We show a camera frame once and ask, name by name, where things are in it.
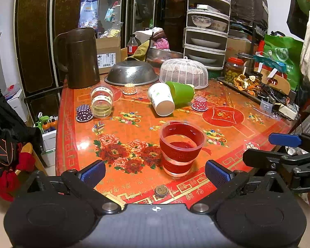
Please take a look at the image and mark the black bag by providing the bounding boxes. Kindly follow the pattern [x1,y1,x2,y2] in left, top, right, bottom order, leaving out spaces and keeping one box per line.
[230,0,269,31]

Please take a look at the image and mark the white cardboard box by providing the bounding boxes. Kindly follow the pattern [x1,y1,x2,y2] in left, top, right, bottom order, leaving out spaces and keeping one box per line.
[4,84,29,123]

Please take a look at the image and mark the blue patterned bowl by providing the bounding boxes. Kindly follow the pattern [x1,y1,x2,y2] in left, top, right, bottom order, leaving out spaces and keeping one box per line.
[191,15,214,29]

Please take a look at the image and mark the red glass cup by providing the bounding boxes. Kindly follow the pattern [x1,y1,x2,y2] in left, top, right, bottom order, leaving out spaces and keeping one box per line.
[159,120,206,178]

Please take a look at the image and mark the purple dotted cupcake liner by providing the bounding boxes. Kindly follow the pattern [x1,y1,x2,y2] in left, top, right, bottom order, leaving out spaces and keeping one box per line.
[76,104,94,123]

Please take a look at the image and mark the glass jar with red lid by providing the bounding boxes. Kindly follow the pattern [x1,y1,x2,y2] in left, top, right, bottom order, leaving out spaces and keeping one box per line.
[224,57,246,83]

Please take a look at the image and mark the pile of dark clothes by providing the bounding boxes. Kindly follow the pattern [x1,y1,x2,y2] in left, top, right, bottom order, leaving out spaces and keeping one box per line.
[0,84,45,202]

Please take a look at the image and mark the coin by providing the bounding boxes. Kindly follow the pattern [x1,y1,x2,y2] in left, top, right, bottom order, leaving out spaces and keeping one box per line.
[155,185,168,197]

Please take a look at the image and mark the red dotted cupcake liner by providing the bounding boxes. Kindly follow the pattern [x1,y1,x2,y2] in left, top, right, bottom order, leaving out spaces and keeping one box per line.
[191,96,209,112]

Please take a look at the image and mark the metal mug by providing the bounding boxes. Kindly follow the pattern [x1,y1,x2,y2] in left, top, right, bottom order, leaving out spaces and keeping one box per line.
[237,53,255,76]

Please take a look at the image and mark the plain cardboard box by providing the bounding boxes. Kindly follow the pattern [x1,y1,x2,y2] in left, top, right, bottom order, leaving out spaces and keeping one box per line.
[226,37,259,63]

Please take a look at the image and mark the wooden chair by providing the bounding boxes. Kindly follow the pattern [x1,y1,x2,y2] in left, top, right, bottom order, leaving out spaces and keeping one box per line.
[14,142,48,184]

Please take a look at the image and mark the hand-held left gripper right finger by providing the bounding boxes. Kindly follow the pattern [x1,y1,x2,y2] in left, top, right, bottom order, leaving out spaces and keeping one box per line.
[190,160,285,214]

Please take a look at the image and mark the yellow-green cloth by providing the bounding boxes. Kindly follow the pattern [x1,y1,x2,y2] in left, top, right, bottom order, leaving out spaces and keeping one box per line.
[132,41,153,62]

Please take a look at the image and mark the white plastic food cover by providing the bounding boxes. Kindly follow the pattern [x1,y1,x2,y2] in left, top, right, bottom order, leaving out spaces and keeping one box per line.
[159,56,209,88]

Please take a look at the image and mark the white tiered dish rack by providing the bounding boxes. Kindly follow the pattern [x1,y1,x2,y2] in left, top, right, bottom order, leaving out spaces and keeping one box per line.
[183,0,232,71]

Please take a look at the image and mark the green plastic cup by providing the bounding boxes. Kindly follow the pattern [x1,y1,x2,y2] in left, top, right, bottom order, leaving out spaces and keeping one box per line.
[165,81,196,106]

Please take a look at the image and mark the white paper cup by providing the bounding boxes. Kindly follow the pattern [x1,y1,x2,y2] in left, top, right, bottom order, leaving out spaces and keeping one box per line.
[147,83,175,117]

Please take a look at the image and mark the dried orange peels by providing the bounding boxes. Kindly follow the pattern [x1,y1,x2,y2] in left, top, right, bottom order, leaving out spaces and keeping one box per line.
[234,74,262,97]

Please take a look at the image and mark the metal basin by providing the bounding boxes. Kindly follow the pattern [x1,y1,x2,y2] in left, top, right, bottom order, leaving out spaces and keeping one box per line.
[146,47,184,69]

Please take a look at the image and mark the cardboard box with label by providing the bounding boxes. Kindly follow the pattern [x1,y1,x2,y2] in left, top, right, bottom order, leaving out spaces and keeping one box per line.
[95,36,122,74]

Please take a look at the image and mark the brown paper bag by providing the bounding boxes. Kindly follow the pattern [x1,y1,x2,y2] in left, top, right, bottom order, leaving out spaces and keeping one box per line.
[255,68,291,94]

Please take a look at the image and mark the floral bowl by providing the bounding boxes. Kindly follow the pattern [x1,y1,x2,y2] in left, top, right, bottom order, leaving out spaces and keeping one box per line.
[210,20,228,32]

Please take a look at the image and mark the metal colander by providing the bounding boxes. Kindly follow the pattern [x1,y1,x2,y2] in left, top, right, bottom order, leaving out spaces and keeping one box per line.
[104,61,160,86]

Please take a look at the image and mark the brown plastic jug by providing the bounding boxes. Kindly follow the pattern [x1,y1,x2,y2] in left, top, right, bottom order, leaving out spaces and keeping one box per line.
[53,27,101,89]

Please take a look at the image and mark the small clear plastic box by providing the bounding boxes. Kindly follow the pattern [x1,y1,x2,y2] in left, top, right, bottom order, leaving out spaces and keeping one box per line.
[259,100,273,112]

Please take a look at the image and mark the blue snack bag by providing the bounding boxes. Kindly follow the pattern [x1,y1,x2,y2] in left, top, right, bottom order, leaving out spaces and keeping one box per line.
[79,0,99,29]

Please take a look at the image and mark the box of small bottles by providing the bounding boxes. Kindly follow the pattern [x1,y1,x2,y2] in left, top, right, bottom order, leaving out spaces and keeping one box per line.
[33,112,59,167]

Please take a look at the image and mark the dark tray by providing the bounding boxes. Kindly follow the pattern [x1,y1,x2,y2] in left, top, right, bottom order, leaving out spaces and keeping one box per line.
[217,76,299,120]

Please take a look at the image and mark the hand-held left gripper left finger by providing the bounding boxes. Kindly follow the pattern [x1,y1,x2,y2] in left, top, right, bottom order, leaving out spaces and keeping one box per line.
[28,160,121,214]

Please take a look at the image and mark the green shopping bag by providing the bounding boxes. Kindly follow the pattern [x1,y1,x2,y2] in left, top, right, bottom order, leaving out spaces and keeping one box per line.
[262,31,304,90]

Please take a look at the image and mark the orange cupcake liner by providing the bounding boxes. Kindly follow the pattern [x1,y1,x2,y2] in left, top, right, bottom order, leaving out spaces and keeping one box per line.
[123,83,137,95]

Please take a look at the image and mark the clear labelled plastic cup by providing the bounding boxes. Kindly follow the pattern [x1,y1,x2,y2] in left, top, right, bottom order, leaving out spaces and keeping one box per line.
[90,84,115,119]

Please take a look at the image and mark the pink knitted hat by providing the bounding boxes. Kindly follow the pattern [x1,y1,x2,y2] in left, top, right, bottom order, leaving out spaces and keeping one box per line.
[152,28,170,50]

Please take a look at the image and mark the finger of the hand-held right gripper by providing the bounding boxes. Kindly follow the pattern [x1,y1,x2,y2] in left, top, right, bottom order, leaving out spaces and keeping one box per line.
[242,148,301,173]
[268,132,310,151]

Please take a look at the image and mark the cola bottle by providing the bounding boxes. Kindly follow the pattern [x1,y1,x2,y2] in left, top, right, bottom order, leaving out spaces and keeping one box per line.
[127,34,138,57]

